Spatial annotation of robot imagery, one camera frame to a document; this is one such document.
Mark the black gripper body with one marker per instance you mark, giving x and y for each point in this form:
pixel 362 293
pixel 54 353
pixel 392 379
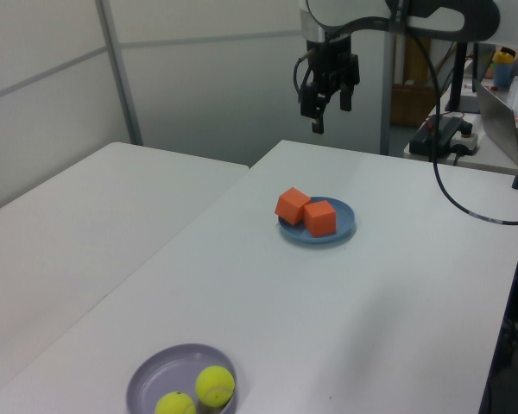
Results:
pixel 330 60

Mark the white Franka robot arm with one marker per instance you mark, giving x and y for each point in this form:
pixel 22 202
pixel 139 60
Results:
pixel 431 22

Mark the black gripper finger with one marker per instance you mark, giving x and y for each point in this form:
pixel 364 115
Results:
pixel 345 99
pixel 311 103

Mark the black monitor stand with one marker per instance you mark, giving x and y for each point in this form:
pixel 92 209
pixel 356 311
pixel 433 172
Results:
pixel 457 73

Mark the yellow tennis ball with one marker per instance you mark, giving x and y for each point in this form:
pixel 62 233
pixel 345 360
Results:
pixel 215 385
pixel 174 404

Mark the grey desk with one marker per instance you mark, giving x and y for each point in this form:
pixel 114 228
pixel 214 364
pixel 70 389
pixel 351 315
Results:
pixel 440 160

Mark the blue plate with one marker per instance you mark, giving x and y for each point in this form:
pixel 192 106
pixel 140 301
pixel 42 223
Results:
pixel 341 215

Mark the black power strip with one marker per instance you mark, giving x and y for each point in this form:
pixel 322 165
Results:
pixel 418 144

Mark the silver laptop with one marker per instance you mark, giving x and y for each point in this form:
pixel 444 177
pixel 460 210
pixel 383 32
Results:
pixel 498 125

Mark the purple plate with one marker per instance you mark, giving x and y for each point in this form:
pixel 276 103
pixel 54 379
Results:
pixel 164 371

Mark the orange cube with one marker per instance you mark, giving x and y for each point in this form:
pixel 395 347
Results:
pixel 321 220
pixel 290 207

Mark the white emergency stop box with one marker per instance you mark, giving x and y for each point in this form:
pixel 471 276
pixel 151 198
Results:
pixel 466 144

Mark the brown cardboard box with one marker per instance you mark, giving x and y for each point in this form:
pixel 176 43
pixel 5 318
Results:
pixel 408 108

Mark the blue cup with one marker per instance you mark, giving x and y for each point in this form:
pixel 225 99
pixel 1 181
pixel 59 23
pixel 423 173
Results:
pixel 503 73

